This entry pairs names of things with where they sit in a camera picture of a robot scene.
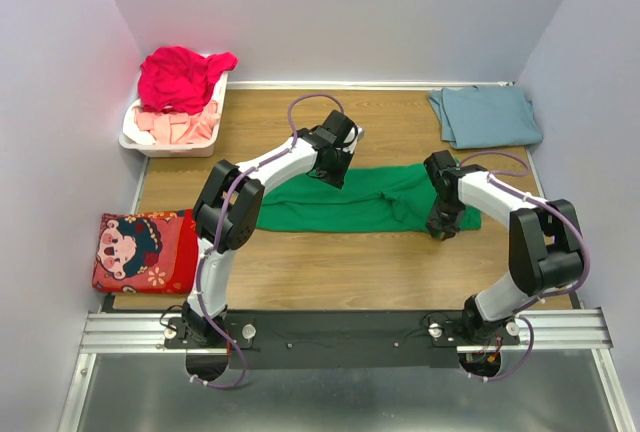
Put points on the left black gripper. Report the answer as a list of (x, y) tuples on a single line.
[(338, 180)]

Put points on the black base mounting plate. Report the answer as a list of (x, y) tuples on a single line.
[(289, 339)]

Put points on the white cloth in bin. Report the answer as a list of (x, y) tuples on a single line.
[(132, 131)]

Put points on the white plastic bin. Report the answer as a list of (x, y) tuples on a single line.
[(198, 150)]

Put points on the aluminium rail frame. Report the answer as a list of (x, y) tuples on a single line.
[(560, 377)]

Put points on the red cartoon folded cloth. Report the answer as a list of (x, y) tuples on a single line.
[(148, 253)]

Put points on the pink t-shirt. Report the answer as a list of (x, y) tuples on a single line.
[(179, 128)]

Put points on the green t-shirt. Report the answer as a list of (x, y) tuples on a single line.
[(382, 199)]

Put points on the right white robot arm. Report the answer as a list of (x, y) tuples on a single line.
[(547, 255)]

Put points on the magenta t-shirt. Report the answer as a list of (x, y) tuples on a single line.
[(177, 79)]

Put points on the folded blue t-shirt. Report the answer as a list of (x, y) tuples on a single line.
[(479, 117)]

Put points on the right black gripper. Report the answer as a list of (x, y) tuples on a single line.
[(449, 226)]

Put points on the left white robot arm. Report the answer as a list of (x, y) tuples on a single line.
[(227, 210)]

